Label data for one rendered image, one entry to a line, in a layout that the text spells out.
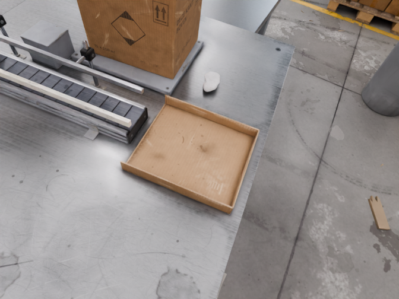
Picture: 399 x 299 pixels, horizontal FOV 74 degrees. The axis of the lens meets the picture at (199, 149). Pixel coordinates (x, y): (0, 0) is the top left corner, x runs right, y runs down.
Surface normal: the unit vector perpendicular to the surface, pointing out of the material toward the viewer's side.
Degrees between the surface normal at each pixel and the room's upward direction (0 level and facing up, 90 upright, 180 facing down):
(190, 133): 0
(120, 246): 0
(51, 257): 0
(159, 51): 90
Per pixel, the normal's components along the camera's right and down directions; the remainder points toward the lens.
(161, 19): -0.33, 0.77
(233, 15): 0.11, -0.54
